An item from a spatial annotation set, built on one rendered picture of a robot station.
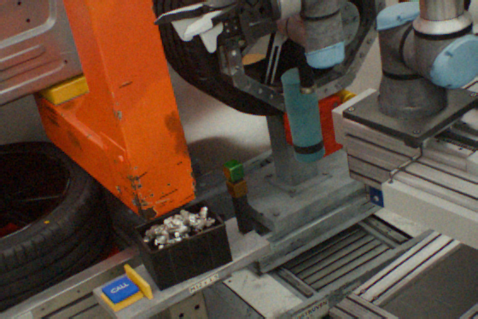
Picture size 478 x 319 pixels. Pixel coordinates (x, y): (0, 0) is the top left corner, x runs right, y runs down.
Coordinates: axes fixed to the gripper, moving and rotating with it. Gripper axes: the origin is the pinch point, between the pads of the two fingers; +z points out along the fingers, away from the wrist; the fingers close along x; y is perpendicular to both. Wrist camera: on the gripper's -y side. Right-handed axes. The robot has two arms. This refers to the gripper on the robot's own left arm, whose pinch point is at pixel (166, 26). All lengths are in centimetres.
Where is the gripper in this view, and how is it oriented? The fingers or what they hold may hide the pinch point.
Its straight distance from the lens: 165.3
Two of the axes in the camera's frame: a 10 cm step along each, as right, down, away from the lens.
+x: -4.1, -2.7, 8.7
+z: -8.8, 3.6, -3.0
